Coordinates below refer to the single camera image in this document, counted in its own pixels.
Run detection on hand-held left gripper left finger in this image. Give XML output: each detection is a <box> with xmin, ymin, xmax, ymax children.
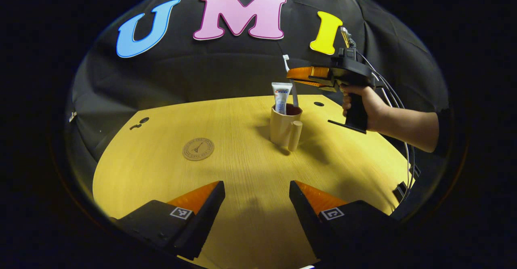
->
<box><xmin>111</xmin><ymin>181</ymin><xmax>226</xmax><ymax>261</ymax></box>

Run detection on thin gripper cables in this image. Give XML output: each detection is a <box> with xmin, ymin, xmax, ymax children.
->
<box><xmin>357</xmin><ymin>53</ymin><xmax>416</xmax><ymax>201</ymax></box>

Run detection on black backdrop cloth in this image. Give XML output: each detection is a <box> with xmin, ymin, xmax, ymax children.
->
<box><xmin>65</xmin><ymin>0</ymin><xmax>451</xmax><ymax>205</ymax></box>

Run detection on wooden desktop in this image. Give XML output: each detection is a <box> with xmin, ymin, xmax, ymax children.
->
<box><xmin>92</xmin><ymin>95</ymin><xmax>414</xmax><ymax>269</ymax></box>

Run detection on white toothpaste tube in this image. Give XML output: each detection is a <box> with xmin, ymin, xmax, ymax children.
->
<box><xmin>271</xmin><ymin>82</ymin><xmax>293</xmax><ymax>115</ymax></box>

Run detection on round cork coaster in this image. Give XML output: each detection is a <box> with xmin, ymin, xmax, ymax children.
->
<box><xmin>182</xmin><ymin>138</ymin><xmax>215</xmax><ymax>162</ymax></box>

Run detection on grey toothbrush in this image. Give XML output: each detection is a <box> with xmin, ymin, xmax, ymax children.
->
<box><xmin>282</xmin><ymin>55</ymin><xmax>299</xmax><ymax>108</ymax></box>

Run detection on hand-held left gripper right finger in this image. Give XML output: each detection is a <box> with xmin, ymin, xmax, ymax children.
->
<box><xmin>289</xmin><ymin>180</ymin><xmax>398</xmax><ymax>261</ymax></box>

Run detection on beige cup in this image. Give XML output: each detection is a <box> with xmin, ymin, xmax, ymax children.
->
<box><xmin>269</xmin><ymin>103</ymin><xmax>303</xmax><ymax>152</ymax></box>

